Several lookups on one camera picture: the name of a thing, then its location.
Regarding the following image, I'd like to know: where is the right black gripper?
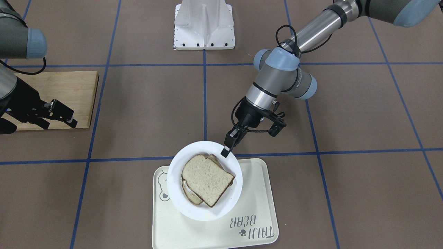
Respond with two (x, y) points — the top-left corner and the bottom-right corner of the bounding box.
(0, 78), (78, 129)

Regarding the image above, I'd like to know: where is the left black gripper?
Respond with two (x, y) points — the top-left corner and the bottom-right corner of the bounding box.
(220, 97), (264, 158)

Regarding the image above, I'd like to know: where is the bread slice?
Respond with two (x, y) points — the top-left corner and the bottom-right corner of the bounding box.
(181, 154), (236, 206)
(181, 154), (235, 208)

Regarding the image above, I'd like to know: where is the white round plate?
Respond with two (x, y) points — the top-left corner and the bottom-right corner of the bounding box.
(167, 141), (243, 222)

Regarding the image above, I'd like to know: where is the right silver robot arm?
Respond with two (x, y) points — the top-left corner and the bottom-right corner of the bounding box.
(0, 0), (78, 129)

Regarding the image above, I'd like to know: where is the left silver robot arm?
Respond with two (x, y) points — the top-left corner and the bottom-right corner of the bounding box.
(220, 0), (442, 157)

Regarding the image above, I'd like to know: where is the bread slice on plate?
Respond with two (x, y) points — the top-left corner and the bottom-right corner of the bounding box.
(181, 154), (236, 206)

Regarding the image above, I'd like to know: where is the wooden cutting board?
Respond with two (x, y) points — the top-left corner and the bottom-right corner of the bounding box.
(2, 71), (99, 131)

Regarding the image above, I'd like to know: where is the cream bear tray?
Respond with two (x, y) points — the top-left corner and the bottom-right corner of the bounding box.
(152, 158), (279, 249)

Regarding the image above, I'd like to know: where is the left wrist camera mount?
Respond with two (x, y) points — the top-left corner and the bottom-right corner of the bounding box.
(260, 100), (287, 137)

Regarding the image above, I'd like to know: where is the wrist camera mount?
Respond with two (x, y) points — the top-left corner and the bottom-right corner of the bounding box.
(0, 110), (17, 135)
(260, 100), (287, 137)

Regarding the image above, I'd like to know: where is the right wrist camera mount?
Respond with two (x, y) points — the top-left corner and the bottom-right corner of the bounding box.
(0, 110), (17, 135)

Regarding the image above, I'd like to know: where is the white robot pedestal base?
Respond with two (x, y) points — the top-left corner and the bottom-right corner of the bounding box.
(173, 0), (236, 50)

